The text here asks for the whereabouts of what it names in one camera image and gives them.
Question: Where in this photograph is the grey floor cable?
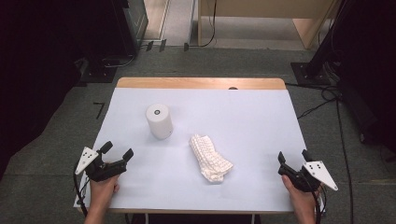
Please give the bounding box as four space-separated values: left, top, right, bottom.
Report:
102 53 137 69

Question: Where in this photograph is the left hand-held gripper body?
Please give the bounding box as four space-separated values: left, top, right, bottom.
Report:
75 147 129 183

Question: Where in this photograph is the black hanging cable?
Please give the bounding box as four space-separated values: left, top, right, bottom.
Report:
188 0 218 49

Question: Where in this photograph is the long black floor cable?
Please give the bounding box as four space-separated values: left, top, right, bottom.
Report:
334 98 355 224

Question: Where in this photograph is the wooden table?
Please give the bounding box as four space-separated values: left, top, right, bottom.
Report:
73 77 327 216

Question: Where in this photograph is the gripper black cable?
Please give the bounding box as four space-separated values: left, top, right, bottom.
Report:
311 182 329 224
72 161 92 217

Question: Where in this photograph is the person's right hand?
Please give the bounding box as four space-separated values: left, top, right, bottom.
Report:
281 175 319 216

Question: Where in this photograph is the black stand base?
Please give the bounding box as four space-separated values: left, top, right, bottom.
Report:
80 57 119 84

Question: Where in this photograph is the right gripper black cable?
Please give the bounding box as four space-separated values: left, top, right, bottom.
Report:
311 182 329 224

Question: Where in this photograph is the aluminium rail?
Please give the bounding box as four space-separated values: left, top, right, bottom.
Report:
158 0 172 42

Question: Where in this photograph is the black stand with base plate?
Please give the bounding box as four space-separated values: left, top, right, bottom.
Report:
290 0 354 87

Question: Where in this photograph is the white waffle cloth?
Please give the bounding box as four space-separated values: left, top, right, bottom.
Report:
188 133 234 184

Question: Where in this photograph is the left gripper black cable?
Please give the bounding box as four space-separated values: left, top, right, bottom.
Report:
72 161 92 217

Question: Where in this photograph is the light wooden desk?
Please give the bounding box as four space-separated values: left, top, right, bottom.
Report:
197 0 341 50

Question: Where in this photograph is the looped black floor cable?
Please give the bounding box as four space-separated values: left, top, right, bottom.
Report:
285 82 344 121

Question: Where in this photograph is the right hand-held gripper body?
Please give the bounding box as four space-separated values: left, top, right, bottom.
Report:
277 160 339 193

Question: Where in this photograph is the black cabinet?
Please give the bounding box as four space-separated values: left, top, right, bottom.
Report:
111 0 149 58

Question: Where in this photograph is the person's left hand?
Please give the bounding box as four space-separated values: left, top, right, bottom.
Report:
89 175 121 212

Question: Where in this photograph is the black curtain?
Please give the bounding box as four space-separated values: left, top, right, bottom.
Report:
330 0 396 154
0 0 115 182

